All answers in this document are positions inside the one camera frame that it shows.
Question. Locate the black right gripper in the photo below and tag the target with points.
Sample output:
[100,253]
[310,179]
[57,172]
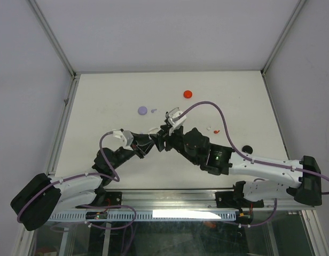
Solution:
[159,140]

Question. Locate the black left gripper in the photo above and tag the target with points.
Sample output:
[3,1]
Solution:
[145,143]

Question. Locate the white earbud charging case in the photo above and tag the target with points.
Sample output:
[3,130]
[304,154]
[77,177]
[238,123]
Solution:
[153,130]

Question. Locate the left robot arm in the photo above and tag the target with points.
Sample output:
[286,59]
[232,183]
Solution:
[45,196]

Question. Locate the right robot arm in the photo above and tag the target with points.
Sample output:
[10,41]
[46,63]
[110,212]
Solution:
[299,179]

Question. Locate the purple earbud charging case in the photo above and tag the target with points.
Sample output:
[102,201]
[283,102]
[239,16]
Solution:
[142,110]

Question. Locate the orange earbud charging case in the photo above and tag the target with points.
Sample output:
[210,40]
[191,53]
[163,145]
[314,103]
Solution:
[187,94]

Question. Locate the black earbud charging case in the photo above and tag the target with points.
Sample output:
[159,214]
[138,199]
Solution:
[247,149]

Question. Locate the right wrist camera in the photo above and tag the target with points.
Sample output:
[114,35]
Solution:
[176,118]

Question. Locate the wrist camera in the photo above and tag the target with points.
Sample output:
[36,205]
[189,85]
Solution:
[176,118]
[125,138]

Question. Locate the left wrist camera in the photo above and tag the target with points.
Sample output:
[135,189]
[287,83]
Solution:
[125,138]

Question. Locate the aluminium mounting rail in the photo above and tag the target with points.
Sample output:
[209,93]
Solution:
[191,199]

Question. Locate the white slotted cable duct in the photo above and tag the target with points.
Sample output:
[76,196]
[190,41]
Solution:
[153,215]

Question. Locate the aluminium enclosure frame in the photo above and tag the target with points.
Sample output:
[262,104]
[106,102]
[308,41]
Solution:
[93,37]

